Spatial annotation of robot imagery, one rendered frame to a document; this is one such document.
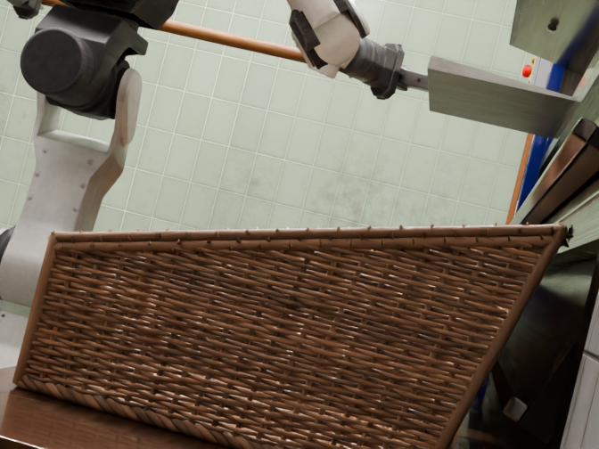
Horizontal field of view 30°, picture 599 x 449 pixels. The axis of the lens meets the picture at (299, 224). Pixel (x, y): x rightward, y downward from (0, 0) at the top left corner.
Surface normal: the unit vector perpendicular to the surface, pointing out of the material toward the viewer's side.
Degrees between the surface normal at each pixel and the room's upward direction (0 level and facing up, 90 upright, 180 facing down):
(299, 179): 90
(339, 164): 90
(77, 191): 80
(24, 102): 90
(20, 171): 90
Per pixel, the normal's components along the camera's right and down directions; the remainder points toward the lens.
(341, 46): 0.36, 0.73
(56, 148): -0.07, -0.22
